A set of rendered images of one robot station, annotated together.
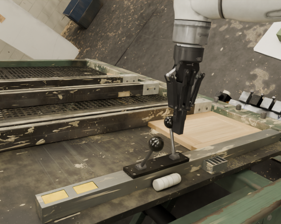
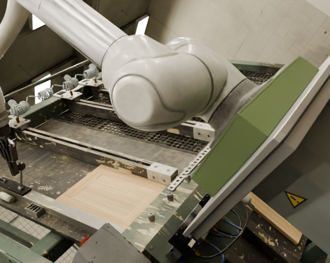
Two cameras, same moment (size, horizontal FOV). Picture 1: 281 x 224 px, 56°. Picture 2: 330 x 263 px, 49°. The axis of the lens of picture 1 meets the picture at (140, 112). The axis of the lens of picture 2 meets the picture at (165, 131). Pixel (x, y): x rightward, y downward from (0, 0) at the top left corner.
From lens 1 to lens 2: 188 cm
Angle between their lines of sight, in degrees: 67
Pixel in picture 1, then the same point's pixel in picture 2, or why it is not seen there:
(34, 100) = (104, 115)
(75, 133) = (55, 149)
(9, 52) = not seen: outside the picture
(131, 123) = (88, 159)
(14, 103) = (94, 113)
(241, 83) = not seen: outside the picture
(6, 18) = not seen: outside the picture
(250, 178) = (46, 238)
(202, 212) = (4, 225)
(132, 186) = not seen: outside the picture
